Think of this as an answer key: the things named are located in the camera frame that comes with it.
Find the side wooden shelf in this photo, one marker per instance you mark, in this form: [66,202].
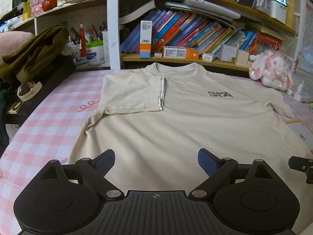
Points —
[61,8]

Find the flat orange white box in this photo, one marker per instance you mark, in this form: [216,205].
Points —
[181,52]

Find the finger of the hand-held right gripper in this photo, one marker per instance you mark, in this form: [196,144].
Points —
[297,162]

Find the white green tub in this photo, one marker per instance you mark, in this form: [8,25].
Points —
[94,53]

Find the red white round doll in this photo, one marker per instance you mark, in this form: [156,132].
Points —
[49,2]

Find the red figure pen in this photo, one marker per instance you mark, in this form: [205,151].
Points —
[83,41]

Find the beige t-shirt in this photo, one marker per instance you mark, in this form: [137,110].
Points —
[171,117]

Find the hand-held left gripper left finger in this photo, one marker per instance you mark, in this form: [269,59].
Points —
[106,160]

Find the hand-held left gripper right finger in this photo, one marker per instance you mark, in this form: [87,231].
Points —
[206,161]

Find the tall orange white box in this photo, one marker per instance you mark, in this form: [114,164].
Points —
[146,39]

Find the pink fluffy pillow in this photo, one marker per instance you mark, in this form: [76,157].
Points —
[12,41]

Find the white charger adapter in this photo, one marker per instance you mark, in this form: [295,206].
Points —
[208,56]

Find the wooden white bookshelf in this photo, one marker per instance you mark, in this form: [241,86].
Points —
[113,29]

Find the white label card box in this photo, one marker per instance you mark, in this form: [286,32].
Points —
[228,52]

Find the row of colourful books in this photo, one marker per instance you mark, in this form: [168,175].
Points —
[185,29]

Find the white power strip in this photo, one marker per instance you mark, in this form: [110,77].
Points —
[302,96]

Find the cream pen holder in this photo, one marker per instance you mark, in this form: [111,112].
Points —
[242,57]

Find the white pink bunny plush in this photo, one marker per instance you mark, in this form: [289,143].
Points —
[271,68]

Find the white wristwatch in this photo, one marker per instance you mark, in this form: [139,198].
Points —
[28,91]

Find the small white box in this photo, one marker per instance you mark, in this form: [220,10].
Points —
[158,54]

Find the olive green cloth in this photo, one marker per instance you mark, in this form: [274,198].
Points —
[36,49]

